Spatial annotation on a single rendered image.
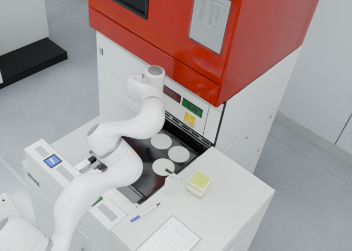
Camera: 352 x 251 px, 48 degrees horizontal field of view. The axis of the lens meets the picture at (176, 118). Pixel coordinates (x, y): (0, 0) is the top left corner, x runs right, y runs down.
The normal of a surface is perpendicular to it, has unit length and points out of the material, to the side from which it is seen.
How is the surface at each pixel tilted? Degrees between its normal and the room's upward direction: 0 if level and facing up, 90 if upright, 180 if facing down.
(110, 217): 0
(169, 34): 90
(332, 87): 90
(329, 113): 90
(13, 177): 0
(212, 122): 90
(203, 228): 0
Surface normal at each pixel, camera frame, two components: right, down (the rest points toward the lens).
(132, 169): 0.55, -0.04
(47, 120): 0.11, -0.72
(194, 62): -0.66, 0.47
